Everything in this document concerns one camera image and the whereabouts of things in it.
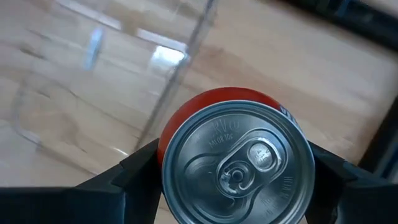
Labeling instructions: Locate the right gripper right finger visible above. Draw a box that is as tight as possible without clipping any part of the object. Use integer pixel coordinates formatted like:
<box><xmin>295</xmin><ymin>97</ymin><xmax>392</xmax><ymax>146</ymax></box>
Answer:
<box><xmin>305</xmin><ymin>141</ymin><xmax>398</xmax><ymax>224</ymax></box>

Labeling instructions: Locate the clear plastic bin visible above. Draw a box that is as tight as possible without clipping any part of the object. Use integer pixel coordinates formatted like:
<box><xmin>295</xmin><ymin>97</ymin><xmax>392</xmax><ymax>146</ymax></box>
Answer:
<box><xmin>11</xmin><ymin>0</ymin><xmax>218</xmax><ymax>175</ymax></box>

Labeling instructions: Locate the red Fanta can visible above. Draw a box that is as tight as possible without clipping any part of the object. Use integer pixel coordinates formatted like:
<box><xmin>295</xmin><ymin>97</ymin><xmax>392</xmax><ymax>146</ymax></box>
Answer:
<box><xmin>157</xmin><ymin>86</ymin><xmax>317</xmax><ymax>224</ymax></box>

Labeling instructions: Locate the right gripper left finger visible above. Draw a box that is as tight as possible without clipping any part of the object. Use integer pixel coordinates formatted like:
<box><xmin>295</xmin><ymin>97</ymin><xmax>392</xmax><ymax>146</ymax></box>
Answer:
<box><xmin>0</xmin><ymin>138</ymin><xmax>163</xmax><ymax>224</ymax></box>

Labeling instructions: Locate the black aluminium table frame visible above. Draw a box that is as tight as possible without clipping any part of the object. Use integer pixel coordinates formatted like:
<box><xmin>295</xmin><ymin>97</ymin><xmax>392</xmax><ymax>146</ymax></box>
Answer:
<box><xmin>279</xmin><ymin>0</ymin><xmax>398</xmax><ymax>187</ymax></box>

